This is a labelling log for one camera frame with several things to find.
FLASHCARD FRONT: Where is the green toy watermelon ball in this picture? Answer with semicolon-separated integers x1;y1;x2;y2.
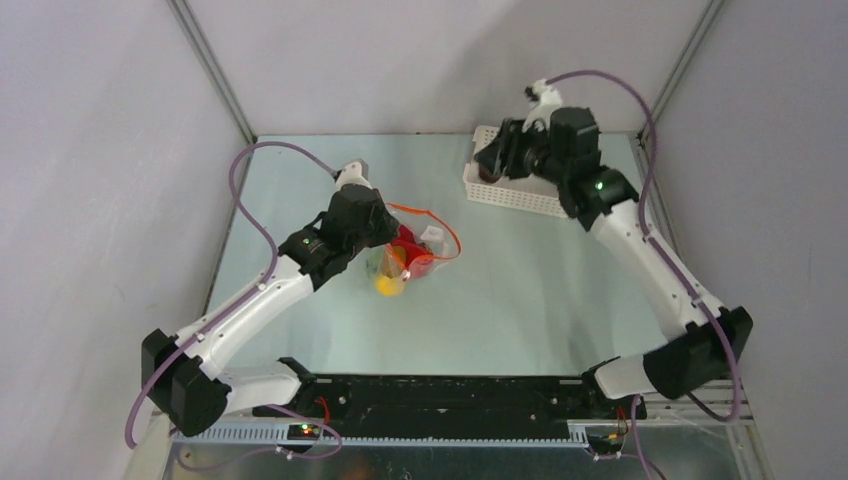
366;248;384;277

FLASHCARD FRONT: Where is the brown toy kiwi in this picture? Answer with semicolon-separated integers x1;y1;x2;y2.
391;245;407;264

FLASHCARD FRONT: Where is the clear zip bag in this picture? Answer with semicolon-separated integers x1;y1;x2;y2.
366;203;462;297

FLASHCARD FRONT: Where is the yellow green toy mango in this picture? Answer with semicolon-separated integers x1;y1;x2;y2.
374;274;406;297

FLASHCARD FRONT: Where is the red toy wax apple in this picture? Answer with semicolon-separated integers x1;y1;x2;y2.
391;241;434;279

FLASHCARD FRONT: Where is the dark maroon toy fig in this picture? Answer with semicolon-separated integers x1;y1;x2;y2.
478;170;500;185

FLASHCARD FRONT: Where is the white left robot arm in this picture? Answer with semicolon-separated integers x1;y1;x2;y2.
141;184;399;437

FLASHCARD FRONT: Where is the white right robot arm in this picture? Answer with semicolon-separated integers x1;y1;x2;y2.
473;107;753;418

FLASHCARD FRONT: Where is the white perforated plastic basket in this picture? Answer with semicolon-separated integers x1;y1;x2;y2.
462;125;567;218

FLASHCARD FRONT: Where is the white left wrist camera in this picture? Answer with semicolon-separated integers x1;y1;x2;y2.
334;159;373;194

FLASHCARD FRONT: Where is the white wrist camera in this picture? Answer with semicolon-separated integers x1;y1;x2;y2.
334;159;373;194
522;78;564;132

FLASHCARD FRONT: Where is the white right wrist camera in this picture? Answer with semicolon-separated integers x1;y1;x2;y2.
522;78;564;132

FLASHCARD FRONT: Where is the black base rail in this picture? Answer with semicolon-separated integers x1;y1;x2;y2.
284;374;634;439

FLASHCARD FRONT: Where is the grey slotted cable duct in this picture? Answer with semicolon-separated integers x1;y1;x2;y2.
174;422;589;448

